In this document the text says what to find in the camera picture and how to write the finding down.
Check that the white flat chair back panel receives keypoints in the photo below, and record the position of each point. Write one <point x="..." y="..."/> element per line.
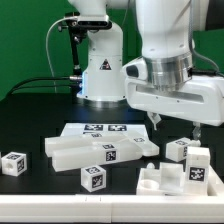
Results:
<point x="82" y="128"/>

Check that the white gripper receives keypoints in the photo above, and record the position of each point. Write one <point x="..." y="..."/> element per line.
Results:
<point x="199" y="100"/>

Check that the black camera on stand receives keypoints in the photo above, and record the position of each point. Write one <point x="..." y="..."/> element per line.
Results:
<point x="78" y="24"/>

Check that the white long side bar lower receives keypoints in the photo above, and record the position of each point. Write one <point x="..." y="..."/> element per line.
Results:
<point x="103" y="153"/>

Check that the white chair seat part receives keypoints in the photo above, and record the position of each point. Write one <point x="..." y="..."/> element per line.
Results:
<point x="167" y="180"/>

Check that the white cube nut with tag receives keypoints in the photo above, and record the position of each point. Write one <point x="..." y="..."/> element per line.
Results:
<point x="93" y="178"/>

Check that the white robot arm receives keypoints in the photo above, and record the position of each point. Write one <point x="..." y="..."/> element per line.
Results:
<point x="163" y="80"/>

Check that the white long side bar upper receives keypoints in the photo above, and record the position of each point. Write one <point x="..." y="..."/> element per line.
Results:
<point x="64" y="142"/>

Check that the white long side bar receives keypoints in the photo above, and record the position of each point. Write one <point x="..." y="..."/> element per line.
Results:
<point x="103" y="153"/>
<point x="64" y="142"/>

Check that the white L-shaped border fence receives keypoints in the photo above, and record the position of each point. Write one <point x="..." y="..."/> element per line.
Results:
<point x="116" y="208"/>

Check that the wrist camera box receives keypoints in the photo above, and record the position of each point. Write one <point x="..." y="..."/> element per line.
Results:
<point x="136" y="68"/>

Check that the white cube nut far left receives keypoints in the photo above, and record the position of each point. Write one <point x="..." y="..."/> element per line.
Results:
<point x="14" y="163"/>

